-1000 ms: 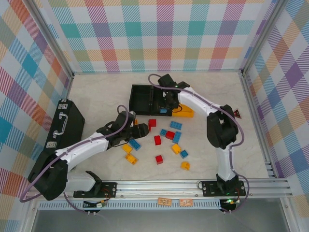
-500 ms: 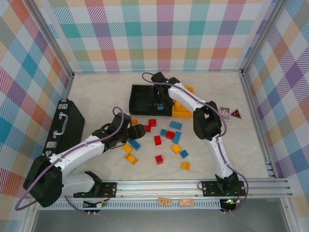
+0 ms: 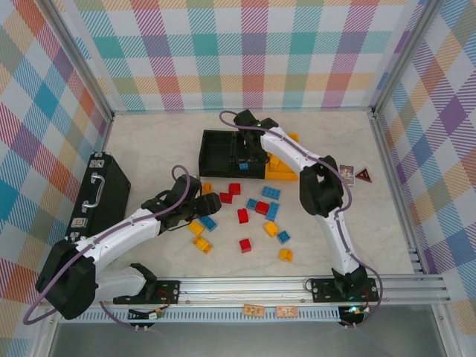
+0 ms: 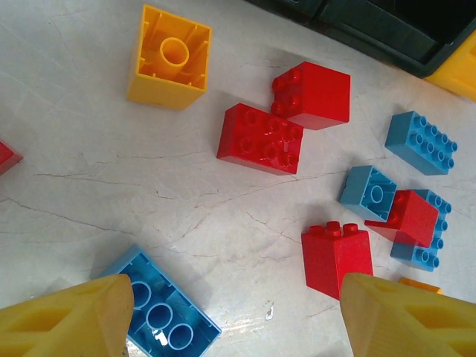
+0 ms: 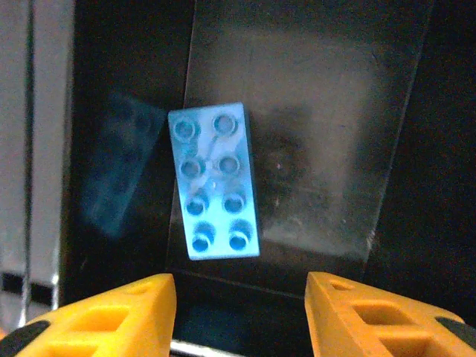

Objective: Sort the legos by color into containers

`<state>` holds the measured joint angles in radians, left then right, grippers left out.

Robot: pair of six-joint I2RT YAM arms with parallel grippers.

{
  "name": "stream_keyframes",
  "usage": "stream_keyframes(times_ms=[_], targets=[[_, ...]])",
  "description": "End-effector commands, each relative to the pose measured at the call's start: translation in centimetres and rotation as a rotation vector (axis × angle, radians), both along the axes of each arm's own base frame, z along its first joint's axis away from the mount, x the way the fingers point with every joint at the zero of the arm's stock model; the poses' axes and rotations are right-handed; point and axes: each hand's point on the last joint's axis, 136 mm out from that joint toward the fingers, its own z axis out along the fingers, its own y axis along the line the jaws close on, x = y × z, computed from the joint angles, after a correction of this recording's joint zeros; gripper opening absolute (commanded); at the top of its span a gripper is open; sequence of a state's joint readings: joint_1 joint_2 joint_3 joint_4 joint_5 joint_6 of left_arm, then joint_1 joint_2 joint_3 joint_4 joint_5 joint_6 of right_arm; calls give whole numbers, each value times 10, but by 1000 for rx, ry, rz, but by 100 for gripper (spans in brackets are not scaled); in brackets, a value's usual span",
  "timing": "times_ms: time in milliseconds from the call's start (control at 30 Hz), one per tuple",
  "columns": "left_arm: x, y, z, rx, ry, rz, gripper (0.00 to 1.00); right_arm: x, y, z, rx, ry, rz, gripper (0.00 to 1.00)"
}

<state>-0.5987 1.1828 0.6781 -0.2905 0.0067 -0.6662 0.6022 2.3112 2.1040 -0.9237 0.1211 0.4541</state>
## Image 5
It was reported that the long blue lego brick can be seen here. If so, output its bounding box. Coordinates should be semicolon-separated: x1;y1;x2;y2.
167;101;261;261

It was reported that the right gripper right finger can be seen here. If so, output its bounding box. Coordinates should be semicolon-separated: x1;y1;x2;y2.
304;271;476;357

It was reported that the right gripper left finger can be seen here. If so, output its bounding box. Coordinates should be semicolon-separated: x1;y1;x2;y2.
0;273;178;357

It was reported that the black plastic bin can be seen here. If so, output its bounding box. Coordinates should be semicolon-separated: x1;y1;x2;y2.
57;0;476;353

